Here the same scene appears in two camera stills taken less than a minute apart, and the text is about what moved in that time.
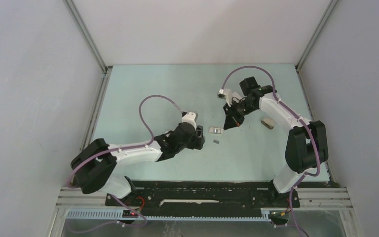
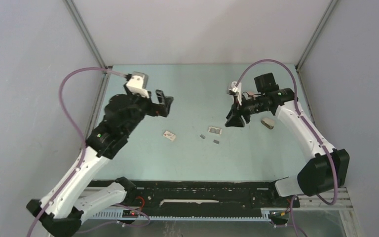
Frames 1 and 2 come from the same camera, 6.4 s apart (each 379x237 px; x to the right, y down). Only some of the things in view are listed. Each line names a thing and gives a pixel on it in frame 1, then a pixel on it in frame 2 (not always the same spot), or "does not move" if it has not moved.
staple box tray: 215,131 does not move
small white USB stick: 223,93 to 237,89
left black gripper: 198,140 to 157,109
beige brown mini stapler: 268,123 does not move
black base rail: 204,195 does not move
